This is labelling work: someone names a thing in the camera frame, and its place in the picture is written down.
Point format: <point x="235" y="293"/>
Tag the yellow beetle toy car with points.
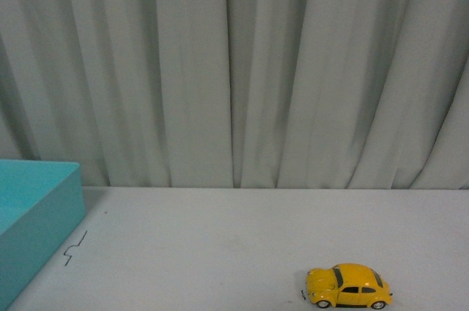
<point x="347" y="285"/>

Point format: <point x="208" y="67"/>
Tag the grey pleated curtain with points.
<point x="308" y="94"/>

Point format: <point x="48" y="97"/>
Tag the turquoise plastic storage box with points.
<point x="41" y="204"/>

